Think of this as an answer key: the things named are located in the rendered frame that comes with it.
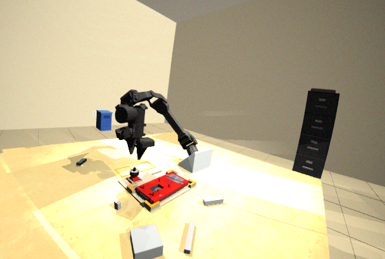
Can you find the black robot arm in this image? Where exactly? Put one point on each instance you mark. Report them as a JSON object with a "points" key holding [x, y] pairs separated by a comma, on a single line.
{"points": [[127, 112]]}

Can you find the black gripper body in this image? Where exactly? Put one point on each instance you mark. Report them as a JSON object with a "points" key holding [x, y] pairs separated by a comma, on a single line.
{"points": [[142, 142]]}

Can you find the black wheel with grey hub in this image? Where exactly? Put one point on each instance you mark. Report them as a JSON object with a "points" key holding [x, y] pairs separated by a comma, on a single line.
{"points": [[134, 173]]}

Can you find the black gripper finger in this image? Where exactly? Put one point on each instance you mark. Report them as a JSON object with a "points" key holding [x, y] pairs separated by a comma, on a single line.
{"points": [[140, 152], [130, 143]]}

